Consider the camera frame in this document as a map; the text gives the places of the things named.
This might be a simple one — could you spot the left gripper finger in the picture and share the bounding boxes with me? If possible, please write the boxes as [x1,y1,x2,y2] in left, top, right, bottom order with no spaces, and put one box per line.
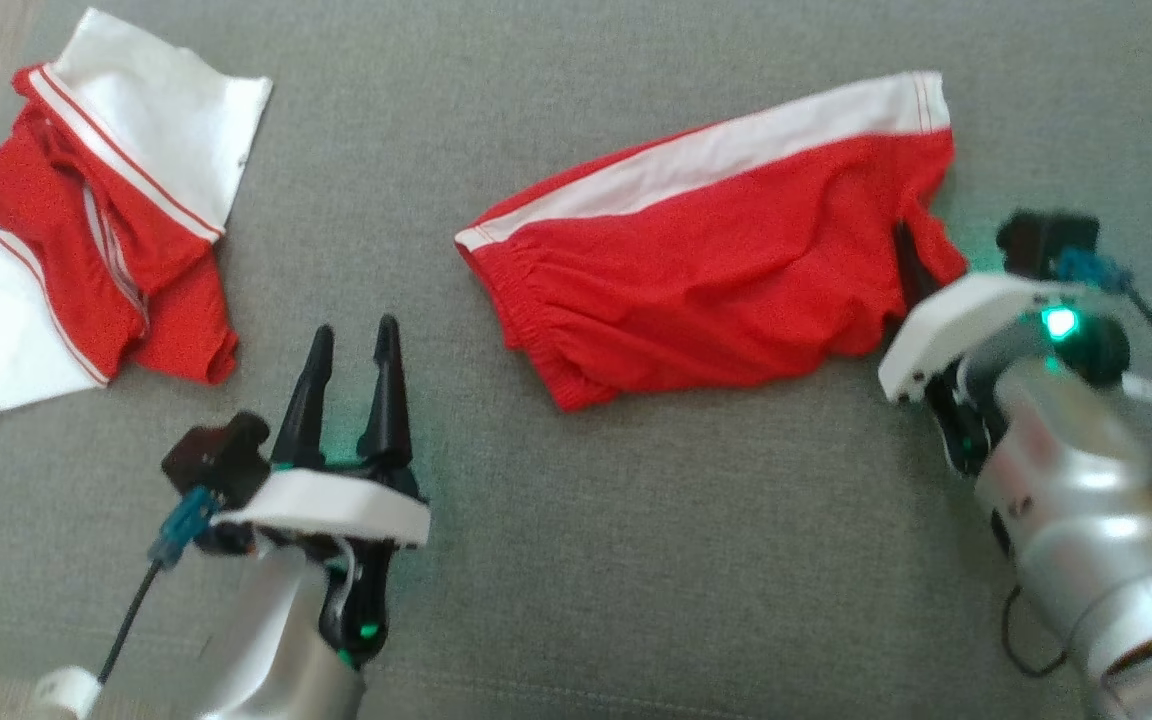
[357,315,415,482]
[271,325,335,470]

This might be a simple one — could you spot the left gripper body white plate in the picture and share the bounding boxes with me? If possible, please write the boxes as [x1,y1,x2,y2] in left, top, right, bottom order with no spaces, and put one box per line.
[211,468,433,669]

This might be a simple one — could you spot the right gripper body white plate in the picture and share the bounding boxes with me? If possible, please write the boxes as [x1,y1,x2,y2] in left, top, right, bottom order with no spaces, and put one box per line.
[878,272,1133,477]

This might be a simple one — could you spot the red white sports shorts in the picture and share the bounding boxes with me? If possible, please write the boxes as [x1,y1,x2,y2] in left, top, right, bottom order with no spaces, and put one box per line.
[454,70,970,412]

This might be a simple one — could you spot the red white sports jersey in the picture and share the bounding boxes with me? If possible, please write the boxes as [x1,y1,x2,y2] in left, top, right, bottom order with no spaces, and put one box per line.
[0,8,274,434]

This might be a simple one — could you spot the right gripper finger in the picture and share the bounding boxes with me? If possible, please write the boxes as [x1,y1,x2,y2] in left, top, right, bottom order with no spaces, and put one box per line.
[891,221,942,312]

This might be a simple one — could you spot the large grey sofa seat cushion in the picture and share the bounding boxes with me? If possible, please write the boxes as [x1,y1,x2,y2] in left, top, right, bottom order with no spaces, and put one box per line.
[0,0,1152,720]

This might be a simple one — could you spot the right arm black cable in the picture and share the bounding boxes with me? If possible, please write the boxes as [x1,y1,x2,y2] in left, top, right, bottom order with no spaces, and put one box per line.
[1000,250,1152,680]

